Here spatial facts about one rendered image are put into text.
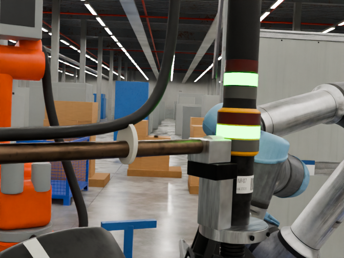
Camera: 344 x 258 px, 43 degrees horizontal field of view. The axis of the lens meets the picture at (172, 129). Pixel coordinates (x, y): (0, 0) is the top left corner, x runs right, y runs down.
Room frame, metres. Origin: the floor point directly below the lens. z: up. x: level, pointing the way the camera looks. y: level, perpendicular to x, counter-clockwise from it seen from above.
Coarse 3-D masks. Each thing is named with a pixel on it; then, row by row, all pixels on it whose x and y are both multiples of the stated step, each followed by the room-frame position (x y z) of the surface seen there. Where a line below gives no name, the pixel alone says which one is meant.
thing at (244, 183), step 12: (240, 156) 0.42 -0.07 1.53; (252, 156) 0.43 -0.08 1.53; (240, 168) 0.42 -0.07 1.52; (252, 168) 0.43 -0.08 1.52; (240, 180) 0.42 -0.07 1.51; (252, 180) 0.43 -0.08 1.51; (240, 192) 0.42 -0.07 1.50; (240, 204) 0.42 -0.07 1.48; (240, 216) 0.42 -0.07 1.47; (228, 252) 0.43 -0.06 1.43; (240, 252) 0.43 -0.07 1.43
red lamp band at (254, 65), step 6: (228, 60) 0.43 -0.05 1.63; (234, 60) 0.42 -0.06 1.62; (240, 60) 0.42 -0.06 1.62; (246, 60) 0.42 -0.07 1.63; (252, 60) 0.42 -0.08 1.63; (228, 66) 0.43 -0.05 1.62; (234, 66) 0.42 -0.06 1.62; (240, 66) 0.42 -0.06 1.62; (246, 66) 0.42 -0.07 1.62; (252, 66) 0.42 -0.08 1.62; (258, 66) 0.43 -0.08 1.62
